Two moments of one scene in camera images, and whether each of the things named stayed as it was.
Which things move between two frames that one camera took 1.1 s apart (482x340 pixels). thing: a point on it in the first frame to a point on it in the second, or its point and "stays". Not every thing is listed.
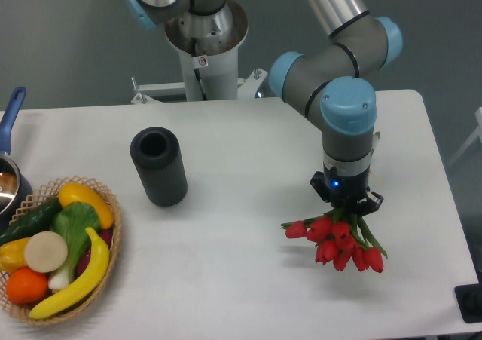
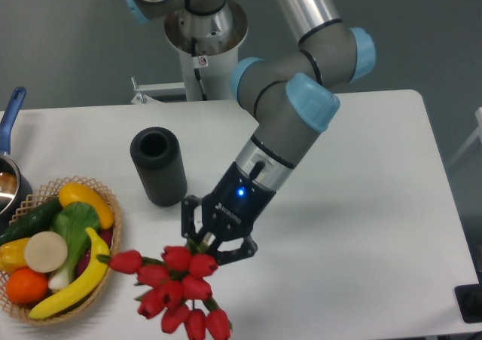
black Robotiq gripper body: [336, 189] to [229, 212]
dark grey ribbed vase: [157, 155] stays
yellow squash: [77, 193] stays
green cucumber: [35, 222] stays
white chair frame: [478, 114] stays
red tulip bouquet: [340, 234] to [175, 289]
